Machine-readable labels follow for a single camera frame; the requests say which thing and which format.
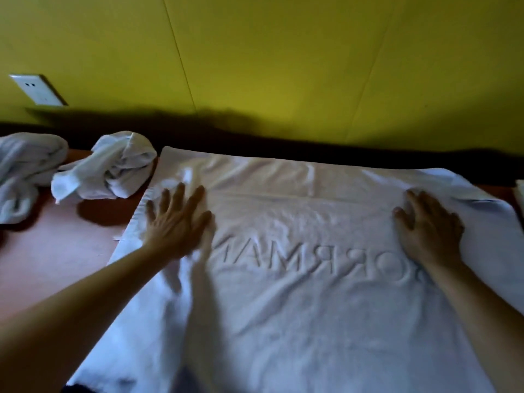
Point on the person's right hand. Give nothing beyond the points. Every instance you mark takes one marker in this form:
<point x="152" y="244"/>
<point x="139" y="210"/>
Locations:
<point x="430" y="233"/>

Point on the person's left hand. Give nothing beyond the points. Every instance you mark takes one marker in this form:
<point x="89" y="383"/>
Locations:
<point x="172" y="231"/>

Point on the person's right thumb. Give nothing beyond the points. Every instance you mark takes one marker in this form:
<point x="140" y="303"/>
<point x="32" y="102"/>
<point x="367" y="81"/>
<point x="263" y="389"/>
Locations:
<point x="400" y="218"/>

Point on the person's left middle finger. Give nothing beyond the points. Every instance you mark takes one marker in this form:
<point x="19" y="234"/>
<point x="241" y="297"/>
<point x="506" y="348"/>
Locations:
<point x="180" y="195"/>

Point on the person's left thumb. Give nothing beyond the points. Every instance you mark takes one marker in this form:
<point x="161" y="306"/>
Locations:
<point x="206" y="225"/>

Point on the person's left little finger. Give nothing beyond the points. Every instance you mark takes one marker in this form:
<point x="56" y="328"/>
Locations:
<point x="151" y="209"/>

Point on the large white embossed towel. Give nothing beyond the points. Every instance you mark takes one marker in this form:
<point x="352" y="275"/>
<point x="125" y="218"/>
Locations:
<point x="303" y="282"/>

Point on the person's right forearm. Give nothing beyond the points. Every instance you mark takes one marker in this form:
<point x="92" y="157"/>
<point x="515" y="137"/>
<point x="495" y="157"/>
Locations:
<point x="479" y="311"/>

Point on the person's left forearm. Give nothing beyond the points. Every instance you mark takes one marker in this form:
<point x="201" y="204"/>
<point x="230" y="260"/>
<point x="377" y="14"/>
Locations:
<point x="69" y="311"/>

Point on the crumpled white towel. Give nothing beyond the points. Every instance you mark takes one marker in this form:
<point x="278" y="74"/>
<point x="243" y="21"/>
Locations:
<point x="118" y="167"/>
<point x="22" y="171"/>

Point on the white cloth edge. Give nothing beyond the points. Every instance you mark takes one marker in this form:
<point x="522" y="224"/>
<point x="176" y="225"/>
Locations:
<point x="520" y="194"/>

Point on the white wall outlet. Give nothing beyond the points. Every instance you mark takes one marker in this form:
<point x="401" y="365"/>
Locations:
<point x="35" y="89"/>

